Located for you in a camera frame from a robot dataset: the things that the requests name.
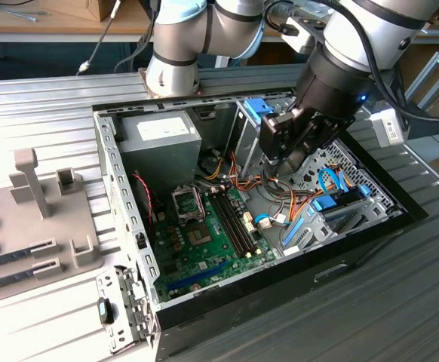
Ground CPU socket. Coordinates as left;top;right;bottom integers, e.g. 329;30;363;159
184;222;213;248

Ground silver metal drive cage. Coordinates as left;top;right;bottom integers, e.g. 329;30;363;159
225;96;326;188

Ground blue wire beige plug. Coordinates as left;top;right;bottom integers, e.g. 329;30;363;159
254;213;287;230

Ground grey cable white plug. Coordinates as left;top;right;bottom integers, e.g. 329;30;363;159
76;0;123;76

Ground black RAM slot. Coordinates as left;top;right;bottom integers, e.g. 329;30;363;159
218;184;264;256
208;188;253;259

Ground hard disk in blue carrier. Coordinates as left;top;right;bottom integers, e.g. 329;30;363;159
310;183;371;214

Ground blue plastic rail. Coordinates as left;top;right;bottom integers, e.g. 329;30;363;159
281;217;306;246

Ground black blue case latch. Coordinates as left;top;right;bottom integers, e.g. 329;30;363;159
97;297;114;324

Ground dark RAM stick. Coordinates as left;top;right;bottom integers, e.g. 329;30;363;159
0;247;35;269
0;268;38;295

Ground grey parts rack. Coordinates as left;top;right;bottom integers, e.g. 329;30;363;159
0;148;106;302

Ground light blue data wire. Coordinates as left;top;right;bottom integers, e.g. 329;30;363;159
317;165;353;197

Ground orange red wire bundle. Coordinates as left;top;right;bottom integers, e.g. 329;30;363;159
229;150;318;227

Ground black open PC case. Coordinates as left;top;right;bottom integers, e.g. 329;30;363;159
91;85;430;362

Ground yellow black power wires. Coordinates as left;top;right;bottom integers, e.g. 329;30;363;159
198;149;228;186

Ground small grey wrist camera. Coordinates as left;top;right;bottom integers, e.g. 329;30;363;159
287;14;324;56

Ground green motherboard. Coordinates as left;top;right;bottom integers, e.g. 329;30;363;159
149;183;278;303

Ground grey metal disk bay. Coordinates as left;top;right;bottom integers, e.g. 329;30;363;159
279;194;405;254

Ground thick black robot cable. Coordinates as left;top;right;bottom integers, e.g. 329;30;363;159
262;0;439;121

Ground red black twisted wire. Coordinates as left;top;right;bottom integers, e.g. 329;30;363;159
131;171;158;225

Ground aluminium profile frame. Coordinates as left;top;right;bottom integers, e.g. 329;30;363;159
404;51;439;99

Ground metal socket cover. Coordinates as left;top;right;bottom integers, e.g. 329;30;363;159
170;183;207;227

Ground blue plastic drive bracket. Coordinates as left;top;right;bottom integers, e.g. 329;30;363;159
244;97;277;125

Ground grey power supply unit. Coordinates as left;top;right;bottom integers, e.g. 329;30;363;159
116;109;204;189

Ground blue expansion slot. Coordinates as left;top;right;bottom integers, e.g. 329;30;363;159
165;259;230;291

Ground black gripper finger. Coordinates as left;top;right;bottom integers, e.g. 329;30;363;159
304;112;356;154
261;108;311;167

